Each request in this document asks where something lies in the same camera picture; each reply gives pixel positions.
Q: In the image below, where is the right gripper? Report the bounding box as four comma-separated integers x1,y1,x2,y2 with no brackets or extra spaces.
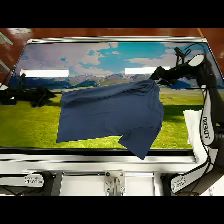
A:
149,65,175,86

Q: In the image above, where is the blue T-shirt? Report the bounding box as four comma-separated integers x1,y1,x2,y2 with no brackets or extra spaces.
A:
55,79,165,161

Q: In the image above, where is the white garment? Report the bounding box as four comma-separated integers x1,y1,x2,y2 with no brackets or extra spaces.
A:
182,109,205,158

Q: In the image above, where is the black cable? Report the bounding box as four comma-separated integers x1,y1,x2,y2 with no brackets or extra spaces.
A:
191,84,212,168
182,41,210,62

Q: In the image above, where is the silver frame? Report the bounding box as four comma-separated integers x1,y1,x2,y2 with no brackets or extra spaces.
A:
0,35,224,197

